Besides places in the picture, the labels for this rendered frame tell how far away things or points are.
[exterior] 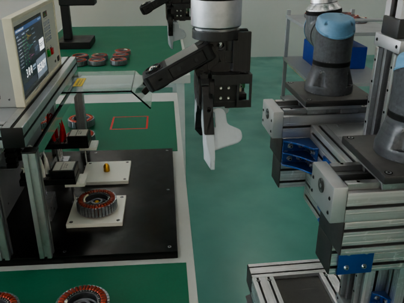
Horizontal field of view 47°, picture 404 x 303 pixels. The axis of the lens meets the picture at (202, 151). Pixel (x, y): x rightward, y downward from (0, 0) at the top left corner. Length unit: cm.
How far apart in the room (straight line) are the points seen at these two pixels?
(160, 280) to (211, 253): 136
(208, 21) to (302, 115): 86
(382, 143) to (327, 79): 45
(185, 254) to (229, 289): 107
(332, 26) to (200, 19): 83
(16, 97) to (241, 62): 62
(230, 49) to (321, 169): 49
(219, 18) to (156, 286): 66
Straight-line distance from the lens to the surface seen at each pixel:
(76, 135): 151
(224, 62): 72
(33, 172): 110
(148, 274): 115
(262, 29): 671
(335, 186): 104
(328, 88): 150
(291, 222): 277
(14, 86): 117
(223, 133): 70
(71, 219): 133
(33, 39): 129
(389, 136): 109
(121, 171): 156
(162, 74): 70
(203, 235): 260
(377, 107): 140
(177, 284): 112
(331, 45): 148
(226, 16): 68
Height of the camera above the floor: 147
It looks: 24 degrees down
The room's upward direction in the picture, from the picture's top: straight up
